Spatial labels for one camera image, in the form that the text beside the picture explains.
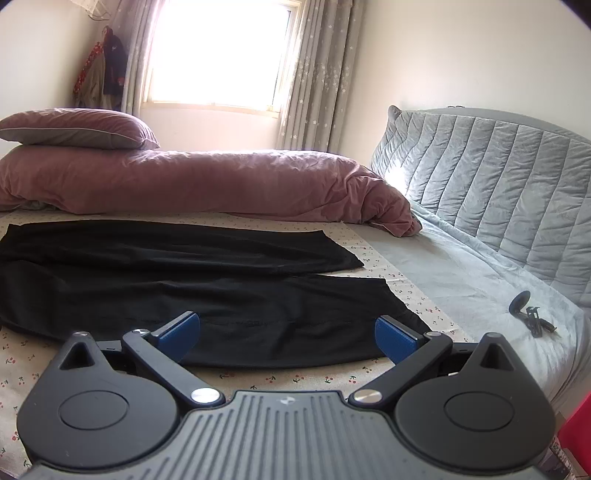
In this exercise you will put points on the grey quilted headboard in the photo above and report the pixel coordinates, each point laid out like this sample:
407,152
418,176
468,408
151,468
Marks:
498,184

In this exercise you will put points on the cherry print bed sheet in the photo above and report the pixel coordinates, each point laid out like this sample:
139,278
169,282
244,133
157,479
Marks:
286,379

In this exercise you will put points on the hanging clothes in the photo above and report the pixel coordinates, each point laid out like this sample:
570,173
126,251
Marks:
104,69

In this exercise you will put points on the grey bed cover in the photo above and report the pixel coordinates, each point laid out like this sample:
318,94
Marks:
461,277

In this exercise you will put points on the bright window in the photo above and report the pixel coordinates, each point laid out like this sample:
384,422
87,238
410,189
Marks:
217,50

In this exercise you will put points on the grey star print curtain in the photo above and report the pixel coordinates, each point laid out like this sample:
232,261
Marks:
127,55
318,74

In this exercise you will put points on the black pants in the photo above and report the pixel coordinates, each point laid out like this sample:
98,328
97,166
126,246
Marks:
184,286

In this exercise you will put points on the pink duvet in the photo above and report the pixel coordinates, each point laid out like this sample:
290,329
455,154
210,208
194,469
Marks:
207,184

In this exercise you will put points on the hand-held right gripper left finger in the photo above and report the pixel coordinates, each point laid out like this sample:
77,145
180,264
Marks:
182,334

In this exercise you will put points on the red object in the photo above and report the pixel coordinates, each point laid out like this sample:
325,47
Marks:
577,424

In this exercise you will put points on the pink and grey pillow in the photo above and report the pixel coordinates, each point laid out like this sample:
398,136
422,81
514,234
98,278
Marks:
69,127

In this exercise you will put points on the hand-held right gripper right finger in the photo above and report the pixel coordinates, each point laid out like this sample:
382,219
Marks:
392,337

